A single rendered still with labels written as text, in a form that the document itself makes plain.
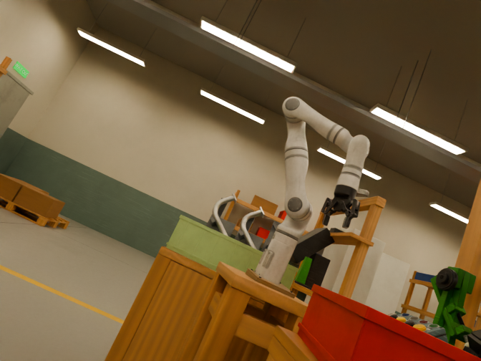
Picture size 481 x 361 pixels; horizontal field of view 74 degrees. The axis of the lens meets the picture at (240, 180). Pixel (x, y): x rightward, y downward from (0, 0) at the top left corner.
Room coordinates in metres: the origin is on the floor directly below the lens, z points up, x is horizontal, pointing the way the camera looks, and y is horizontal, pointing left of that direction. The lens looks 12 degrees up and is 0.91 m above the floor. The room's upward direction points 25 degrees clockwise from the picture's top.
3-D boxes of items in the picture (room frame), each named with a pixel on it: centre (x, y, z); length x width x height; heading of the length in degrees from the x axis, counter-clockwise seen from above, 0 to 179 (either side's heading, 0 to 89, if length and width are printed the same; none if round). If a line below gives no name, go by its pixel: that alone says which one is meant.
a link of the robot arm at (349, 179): (1.11, -0.38, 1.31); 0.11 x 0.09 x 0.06; 118
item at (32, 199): (5.69, 3.11, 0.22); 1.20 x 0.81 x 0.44; 87
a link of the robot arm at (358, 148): (1.10, -0.35, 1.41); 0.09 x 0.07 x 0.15; 155
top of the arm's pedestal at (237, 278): (1.20, -0.24, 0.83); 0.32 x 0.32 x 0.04; 9
